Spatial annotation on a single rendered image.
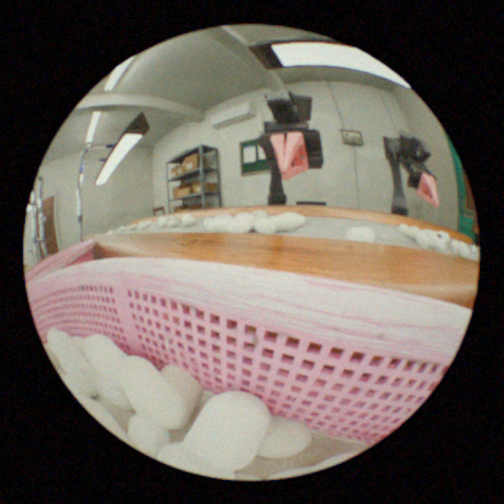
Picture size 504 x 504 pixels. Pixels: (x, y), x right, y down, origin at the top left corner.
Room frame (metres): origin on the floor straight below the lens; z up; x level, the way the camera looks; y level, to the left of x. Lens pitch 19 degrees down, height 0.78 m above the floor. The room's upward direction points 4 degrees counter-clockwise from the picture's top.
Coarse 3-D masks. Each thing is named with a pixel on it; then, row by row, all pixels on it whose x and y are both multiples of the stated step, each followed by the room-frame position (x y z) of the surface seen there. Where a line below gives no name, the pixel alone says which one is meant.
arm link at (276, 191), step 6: (270, 168) 0.67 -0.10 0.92; (276, 168) 0.65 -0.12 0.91; (270, 174) 0.69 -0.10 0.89; (276, 174) 0.66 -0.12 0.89; (270, 180) 0.70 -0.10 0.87; (276, 180) 0.67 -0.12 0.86; (270, 186) 0.70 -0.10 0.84; (276, 186) 0.69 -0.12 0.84; (282, 186) 0.69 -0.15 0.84; (270, 192) 0.70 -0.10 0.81; (276, 192) 0.70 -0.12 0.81; (282, 192) 0.70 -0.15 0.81; (270, 198) 0.71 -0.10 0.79; (276, 198) 0.71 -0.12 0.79; (282, 198) 0.71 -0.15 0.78; (270, 204) 0.74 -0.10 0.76
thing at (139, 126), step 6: (138, 114) 0.33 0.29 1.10; (132, 120) 0.31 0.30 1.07; (138, 120) 0.33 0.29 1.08; (144, 120) 0.35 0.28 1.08; (132, 126) 0.32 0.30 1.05; (138, 126) 0.33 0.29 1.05; (144, 126) 0.35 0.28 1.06; (126, 132) 0.31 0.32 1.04; (132, 132) 0.33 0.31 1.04; (138, 132) 0.35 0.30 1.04; (144, 132) 0.37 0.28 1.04; (120, 138) 0.33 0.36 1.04; (114, 144) 0.36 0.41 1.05; (114, 150) 0.37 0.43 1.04; (108, 156) 0.39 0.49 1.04; (102, 168) 0.45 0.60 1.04; (114, 168) 0.52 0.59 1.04; (96, 180) 0.53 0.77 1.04
